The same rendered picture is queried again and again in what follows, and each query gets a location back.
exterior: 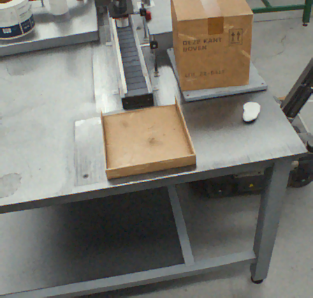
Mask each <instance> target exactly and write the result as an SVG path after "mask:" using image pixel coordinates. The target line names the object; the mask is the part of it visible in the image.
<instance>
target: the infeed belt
mask: <svg viewBox="0 0 313 298"><path fill-rule="evenodd" d="M128 21H129V26H128V27H127V28H125V29H119V28H118V27H117V21H116V20H115V26H116V30H117V39H118V43H119V50H120V54H121V58H122V65H123V69H124V79H125V82H126V90H127V93H124V97H125V98H128V97H133V96H141V95H145V94H149V91H148V88H147V83H146V80H145V76H143V72H142V68H141V65H140V61H139V55H138V51H137V47H136V43H135V40H134V37H133V32H132V29H131V25H130V23H131V22H130V19H129V17H128Z"/></svg>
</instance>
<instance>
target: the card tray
mask: <svg viewBox="0 0 313 298"><path fill-rule="evenodd" d="M100 114H101V129H102V137H103V152H104V161H105V171H106V175H107V180H110V179H117V178H121V177H128V176H133V175H137V174H144V173H148V172H155V171H159V170H167V169H171V168H175V167H186V166H190V165H196V152H195V150H194V146H193V144H192V141H191V138H190V135H189V132H188V130H187V127H186V124H185V122H184V117H183V114H182V111H181V108H180V104H179V102H178V100H177V96H176V95H175V103H173V104H169V105H162V106H157V107H150V108H145V109H140V110H133V111H128V112H120V113H117V114H109V115H104V116H103V114H102V110H101V107H100Z"/></svg>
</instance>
